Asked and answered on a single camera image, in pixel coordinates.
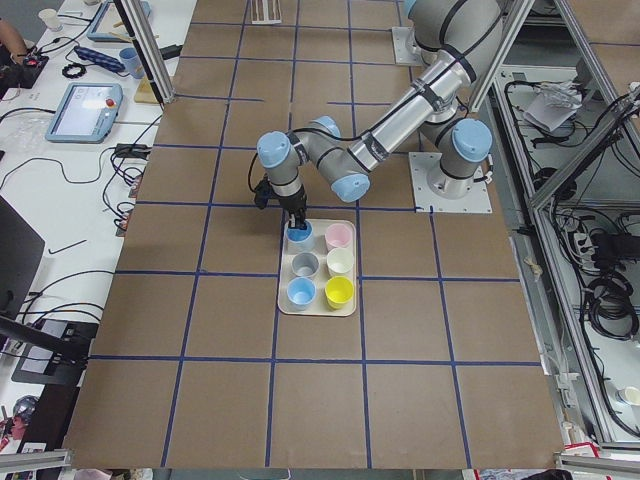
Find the aluminium frame post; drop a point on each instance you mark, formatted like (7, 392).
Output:
(141, 35)

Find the blue teach pendant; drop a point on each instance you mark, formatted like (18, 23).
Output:
(86, 113)
(107, 25)

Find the blue cup on desk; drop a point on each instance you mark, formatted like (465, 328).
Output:
(132, 63)

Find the white paper cup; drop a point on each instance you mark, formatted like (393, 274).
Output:
(50, 18)

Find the light blue cup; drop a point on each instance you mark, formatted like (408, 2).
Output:
(300, 240)

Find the wooden mug tree stand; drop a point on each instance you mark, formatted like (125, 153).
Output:
(143, 92)

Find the blue plaid cloth case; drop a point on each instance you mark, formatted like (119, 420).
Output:
(102, 60)

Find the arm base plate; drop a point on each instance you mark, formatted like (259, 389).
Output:
(406, 50)
(435, 192)

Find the person at desk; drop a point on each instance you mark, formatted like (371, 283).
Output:
(13, 51)

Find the black power adapter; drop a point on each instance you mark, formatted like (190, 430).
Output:
(171, 51)

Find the black allen key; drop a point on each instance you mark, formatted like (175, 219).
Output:
(66, 247)

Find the white wire cup rack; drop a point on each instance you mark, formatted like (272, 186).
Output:
(266, 12)

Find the blue cup on tray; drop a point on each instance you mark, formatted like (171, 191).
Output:
(301, 293)

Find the pink cup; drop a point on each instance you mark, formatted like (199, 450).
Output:
(338, 235)

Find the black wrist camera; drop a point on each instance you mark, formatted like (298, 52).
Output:
(263, 193)

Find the yellow cup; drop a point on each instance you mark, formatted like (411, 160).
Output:
(339, 292)

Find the grey cup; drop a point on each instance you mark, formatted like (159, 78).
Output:
(305, 265)

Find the cream serving tray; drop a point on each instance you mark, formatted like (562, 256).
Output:
(320, 306)

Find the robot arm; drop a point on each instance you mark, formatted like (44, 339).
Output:
(463, 37)

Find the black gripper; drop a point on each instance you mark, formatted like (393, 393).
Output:
(294, 204)

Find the cream white cup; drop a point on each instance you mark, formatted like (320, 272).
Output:
(340, 262)

